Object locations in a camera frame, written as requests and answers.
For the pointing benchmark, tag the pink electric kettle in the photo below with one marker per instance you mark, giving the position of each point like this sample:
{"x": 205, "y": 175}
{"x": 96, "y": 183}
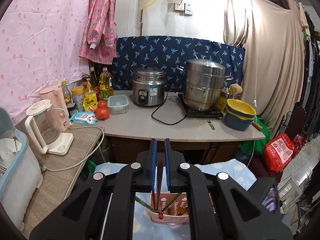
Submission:
{"x": 52, "y": 92}

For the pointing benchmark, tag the green chopstick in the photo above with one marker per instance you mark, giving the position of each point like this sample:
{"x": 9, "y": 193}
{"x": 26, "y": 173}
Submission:
{"x": 143, "y": 203}

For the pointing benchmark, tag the navy patterned cloth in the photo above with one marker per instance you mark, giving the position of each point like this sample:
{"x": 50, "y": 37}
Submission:
{"x": 175, "y": 52}

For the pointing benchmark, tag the green plastic bag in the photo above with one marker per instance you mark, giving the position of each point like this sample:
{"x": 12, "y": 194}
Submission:
{"x": 257, "y": 140}

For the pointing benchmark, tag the yellow jar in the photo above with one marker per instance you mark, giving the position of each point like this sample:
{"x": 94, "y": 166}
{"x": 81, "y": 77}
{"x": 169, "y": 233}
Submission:
{"x": 222, "y": 100}

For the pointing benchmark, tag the stack of yellow blue bowls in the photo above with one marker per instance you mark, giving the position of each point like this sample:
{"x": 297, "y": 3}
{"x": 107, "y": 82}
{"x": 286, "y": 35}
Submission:
{"x": 240, "y": 117}

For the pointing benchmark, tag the beige curtain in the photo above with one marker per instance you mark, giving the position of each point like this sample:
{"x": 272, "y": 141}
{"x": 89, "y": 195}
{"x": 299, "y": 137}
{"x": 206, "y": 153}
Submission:
{"x": 272, "y": 55}

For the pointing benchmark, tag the glass food container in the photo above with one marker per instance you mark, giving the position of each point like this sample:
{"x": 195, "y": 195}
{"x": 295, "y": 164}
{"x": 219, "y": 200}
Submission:
{"x": 118, "y": 105}

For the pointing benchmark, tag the blue white dish container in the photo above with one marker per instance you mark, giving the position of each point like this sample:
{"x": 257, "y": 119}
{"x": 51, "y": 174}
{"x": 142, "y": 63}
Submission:
{"x": 22, "y": 170}

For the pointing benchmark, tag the steel rice cooker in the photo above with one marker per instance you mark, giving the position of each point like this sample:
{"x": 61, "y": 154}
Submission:
{"x": 148, "y": 87}

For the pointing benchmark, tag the yellow tin can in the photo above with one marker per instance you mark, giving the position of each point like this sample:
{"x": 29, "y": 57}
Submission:
{"x": 78, "y": 97}

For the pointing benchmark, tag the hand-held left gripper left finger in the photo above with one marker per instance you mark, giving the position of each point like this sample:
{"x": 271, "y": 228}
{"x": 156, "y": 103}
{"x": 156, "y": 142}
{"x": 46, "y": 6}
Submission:
{"x": 153, "y": 165}

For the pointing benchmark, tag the white wall switch box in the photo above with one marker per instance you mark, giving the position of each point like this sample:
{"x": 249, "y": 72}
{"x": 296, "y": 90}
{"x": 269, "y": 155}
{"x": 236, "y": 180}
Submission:
{"x": 188, "y": 8}

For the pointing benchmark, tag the yellow seasoning packet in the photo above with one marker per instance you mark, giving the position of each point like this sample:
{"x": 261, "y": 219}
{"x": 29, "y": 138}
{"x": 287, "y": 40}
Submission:
{"x": 90, "y": 102}

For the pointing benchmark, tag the small yellow clipper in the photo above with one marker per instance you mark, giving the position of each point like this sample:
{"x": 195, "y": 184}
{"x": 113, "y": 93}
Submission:
{"x": 210, "y": 125}

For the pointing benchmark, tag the pink perforated utensil holder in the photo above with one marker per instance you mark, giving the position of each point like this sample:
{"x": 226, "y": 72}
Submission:
{"x": 172, "y": 218}

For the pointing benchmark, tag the steel steamer pot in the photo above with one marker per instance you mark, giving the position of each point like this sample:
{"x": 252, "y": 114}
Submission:
{"x": 203, "y": 85}

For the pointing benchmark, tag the white wall socket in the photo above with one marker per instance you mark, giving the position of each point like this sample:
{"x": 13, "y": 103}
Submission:
{"x": 179, "y": 7}

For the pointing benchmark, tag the dark soy sauce bottle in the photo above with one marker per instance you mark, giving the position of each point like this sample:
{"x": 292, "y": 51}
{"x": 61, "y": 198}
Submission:
{"x": 94, "y": 85}

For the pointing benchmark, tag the dark red chopstick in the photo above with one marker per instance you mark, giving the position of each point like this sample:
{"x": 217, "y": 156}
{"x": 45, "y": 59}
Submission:
{"x": 159, "y": 187}

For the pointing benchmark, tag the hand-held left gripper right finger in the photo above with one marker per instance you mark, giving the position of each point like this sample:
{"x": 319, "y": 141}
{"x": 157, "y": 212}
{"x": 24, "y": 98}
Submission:
{"x": 167, "y": 165}

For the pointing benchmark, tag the red tomato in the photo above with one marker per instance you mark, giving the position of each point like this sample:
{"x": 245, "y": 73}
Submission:
{"x": 103, "y": 113}
{"x": 102, "y": 104}

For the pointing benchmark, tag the pink pineapple print smock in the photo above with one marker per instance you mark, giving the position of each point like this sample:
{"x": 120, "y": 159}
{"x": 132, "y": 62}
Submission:
{"x": 100, "y": 30}

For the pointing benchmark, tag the pink dotted cloth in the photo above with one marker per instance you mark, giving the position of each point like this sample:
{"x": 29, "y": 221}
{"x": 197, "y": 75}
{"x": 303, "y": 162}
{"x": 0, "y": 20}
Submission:
{"x": 37, "y": 42}

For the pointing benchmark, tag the loofah sponge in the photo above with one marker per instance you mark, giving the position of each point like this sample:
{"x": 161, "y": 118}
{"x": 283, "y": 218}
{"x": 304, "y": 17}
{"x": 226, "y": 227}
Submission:
{"x": 235, "y": 90}

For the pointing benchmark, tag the wet wipes pack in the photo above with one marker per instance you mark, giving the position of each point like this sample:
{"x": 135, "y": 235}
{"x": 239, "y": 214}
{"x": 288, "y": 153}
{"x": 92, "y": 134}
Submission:
{"x": 82, "y": 118}

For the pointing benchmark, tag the yellow cap sauce bottle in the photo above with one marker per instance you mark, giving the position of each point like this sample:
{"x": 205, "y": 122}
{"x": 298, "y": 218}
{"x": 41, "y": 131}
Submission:
{"x": 66, "y": 93}

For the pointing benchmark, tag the blue printed tablecloth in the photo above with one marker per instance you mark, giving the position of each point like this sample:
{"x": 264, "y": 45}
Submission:
{"x": 225, "y": 172}

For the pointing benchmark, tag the white glass electric kettle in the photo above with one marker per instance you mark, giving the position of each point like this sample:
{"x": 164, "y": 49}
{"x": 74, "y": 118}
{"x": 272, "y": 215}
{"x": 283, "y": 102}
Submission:
{"x": 60, "y": 145}

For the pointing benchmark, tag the hanging dark clothes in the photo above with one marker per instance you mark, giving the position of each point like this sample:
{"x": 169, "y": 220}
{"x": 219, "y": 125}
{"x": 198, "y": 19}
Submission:
{"x": 311, "y": 80}

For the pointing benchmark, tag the cooking oil bottle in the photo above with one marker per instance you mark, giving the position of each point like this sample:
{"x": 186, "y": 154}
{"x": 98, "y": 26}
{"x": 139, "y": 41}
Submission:
{"x": 106, "y": 85}

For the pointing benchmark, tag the beige kitchen counter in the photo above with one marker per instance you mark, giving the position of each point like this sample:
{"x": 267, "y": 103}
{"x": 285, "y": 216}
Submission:
{"x": 140, "y": 127}

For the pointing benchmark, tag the red plastic bag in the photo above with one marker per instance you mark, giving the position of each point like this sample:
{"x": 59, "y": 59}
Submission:
{"x": 281, "y": 152}

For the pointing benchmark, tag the grey wooden side counter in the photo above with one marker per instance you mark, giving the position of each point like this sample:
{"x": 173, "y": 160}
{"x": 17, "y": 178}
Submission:
{"x": 75, "y": 165}

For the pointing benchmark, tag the black induction cooker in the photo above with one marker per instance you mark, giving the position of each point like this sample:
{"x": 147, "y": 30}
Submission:
{"x": 215, "y": 113}

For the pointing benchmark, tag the black metal chair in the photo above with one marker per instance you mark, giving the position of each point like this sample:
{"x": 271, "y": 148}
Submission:
{"x": 296, "y": 122}

